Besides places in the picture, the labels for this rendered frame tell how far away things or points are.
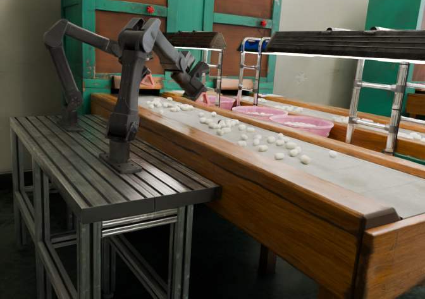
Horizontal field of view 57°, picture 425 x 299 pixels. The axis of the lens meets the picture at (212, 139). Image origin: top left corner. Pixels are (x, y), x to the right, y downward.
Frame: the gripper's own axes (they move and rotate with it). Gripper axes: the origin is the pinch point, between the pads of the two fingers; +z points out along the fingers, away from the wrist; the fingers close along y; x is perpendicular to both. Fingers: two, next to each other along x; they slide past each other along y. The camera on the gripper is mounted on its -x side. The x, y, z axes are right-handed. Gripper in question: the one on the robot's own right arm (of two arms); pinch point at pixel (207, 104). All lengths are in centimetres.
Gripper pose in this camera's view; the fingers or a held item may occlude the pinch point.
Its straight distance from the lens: 161.2
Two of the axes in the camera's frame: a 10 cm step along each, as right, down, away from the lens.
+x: -6.0, 7.8, -1.7
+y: -5.2, -2.2, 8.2
